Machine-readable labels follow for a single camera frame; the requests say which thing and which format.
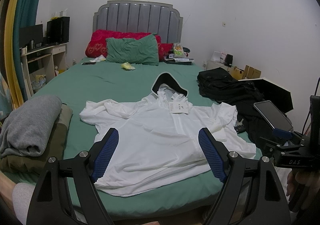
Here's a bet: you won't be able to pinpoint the white hooded garment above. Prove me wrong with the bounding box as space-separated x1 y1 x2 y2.
80 72 256 197

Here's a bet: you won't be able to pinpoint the black clothes pile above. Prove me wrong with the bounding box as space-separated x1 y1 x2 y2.
197 68 293 146

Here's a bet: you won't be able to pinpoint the person's right hand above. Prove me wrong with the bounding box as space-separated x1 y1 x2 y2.
286 170 319 198

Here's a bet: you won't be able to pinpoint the black car key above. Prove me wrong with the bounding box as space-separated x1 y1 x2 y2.
234 125 246 133

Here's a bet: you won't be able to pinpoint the yellow plastic packet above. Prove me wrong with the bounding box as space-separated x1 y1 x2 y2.
121 62 136 70

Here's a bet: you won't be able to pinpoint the folded grey sweater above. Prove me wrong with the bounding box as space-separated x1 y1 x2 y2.
1 95 62 158

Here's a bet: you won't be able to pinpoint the black phone on bed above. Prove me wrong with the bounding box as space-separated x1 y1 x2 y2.
81 62 96 66

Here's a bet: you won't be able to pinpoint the cardboard boxes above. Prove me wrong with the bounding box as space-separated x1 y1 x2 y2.
229 65 261 80

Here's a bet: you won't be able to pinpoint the folded olive garment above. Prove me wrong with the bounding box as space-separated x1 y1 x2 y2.
1 103 73 175

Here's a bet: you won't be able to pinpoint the red pillow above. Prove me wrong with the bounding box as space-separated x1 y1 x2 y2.
85 29 174 62

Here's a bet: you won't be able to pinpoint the green pillow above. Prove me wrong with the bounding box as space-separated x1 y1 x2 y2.
106 34 159 66

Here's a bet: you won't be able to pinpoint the white wooden desk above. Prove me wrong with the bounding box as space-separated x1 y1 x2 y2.
21 43 67 98

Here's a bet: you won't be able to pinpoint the snack package on bedside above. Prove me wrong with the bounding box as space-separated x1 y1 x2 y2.
172 43 186 58

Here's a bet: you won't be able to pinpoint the black computer tower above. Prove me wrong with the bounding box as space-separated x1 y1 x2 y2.
46 16 70 44

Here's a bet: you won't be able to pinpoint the grey upholstered headboard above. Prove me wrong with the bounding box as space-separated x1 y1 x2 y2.
93 0 183 43

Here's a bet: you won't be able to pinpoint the black computer monitor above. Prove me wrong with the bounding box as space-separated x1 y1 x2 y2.
19 24 43 48

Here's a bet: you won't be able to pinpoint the teal curtain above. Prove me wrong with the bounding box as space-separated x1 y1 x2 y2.
12 0 39 102

